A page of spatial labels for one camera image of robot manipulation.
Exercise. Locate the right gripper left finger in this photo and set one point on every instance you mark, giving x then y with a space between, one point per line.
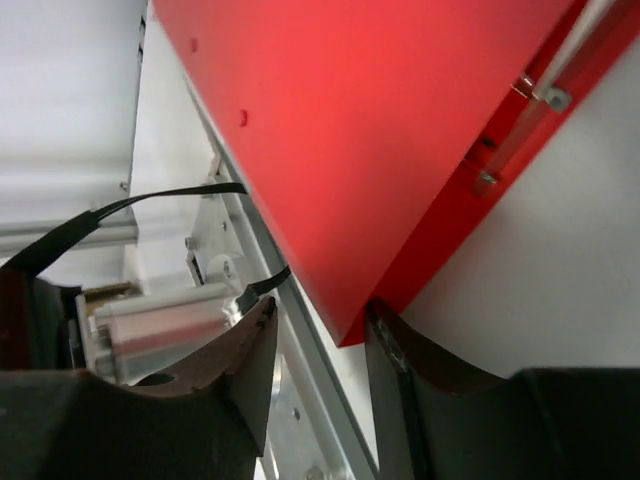
206 421

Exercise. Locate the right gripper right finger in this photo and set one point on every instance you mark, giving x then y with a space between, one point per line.
437 416

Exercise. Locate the red folder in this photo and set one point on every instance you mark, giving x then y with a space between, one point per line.
363 126

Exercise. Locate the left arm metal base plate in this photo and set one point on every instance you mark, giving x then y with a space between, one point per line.
320 423

